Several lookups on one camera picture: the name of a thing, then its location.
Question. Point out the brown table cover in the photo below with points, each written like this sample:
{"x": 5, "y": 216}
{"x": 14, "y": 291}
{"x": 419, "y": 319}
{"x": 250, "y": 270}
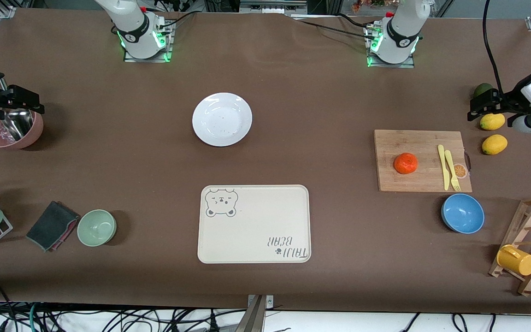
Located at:
{"x": 293, "y": 92}

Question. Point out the orange mandarin fruit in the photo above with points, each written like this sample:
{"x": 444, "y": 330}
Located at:
{"x": 405, "y": 163}

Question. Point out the yellow plastic fork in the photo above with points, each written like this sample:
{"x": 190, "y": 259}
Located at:
{"x": 450, "y": 161}

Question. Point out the grey camera mount pole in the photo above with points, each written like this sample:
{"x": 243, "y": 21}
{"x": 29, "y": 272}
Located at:
{"x": 252, "y": 320}

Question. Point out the orange slice sticker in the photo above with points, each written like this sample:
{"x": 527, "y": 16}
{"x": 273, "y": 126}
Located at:
{"x": 462, "y": 171}

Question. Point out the dark grey folded cloth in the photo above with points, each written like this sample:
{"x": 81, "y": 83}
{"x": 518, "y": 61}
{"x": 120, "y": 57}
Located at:
{"x": 51, "y": 223}

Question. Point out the yellow plastic knife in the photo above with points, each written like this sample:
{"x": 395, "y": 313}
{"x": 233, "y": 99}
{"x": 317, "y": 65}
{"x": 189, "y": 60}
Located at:
{"x": 441, "y": 157}

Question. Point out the yellow mug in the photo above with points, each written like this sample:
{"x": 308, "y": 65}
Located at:
{"x": 519, "y": 263}

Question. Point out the grey metal box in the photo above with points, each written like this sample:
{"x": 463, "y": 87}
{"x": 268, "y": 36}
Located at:
{"x": 272, "y": 7}

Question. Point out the white round plate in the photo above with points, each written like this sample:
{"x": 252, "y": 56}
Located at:
{"x": 222, "y": 119}

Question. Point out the pale green bowl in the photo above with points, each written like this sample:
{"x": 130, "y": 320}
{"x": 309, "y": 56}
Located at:
{"x": 96, "y": 228}

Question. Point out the yellow lemon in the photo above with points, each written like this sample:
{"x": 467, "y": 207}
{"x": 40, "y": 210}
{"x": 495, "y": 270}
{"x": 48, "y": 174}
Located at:
{"x": 494, "y": 145}
{"x": 494, "y": 122}

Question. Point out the metal table clamp bracket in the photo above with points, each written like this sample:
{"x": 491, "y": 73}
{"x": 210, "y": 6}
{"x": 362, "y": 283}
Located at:
{"x": 269, "y": 302}

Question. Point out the cream tray with bear print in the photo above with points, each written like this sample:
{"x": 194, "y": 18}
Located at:
{"x": 265, "y": 221}

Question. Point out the green avocado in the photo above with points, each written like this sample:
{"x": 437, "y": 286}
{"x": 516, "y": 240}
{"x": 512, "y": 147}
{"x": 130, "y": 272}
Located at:
{"x": 482, "y": 89}

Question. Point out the pink bowl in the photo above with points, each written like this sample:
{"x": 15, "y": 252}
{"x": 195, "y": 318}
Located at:
{"x": 33, "y": 133}

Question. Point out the wooden cutting board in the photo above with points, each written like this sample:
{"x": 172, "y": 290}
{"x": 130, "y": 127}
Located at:
{"x": 408, "y": 138}

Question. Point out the wooden cup rack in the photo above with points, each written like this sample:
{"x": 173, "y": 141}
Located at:
{"x": 527, "y": 287}

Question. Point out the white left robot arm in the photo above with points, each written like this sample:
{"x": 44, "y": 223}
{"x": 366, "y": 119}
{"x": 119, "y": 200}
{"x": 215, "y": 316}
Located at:
{"x": 399, "y": 37}

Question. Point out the blue bowl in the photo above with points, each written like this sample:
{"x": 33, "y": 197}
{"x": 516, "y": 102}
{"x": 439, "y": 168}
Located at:
{"x": 463, "y": 214}

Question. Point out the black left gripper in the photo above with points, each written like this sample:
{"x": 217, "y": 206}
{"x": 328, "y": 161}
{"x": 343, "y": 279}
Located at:
{"x": 506, "y": 102}

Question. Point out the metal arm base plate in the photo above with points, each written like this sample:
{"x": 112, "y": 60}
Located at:
{"x": 392, "y": 65}
{"x": 148, "y": 60}

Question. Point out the metal ladle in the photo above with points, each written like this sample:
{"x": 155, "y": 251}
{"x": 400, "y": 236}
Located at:
{"x": 16, "y": 125}

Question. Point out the aluminium frame bracket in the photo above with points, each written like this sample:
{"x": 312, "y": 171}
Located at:
{"x": 7, "y": 11}

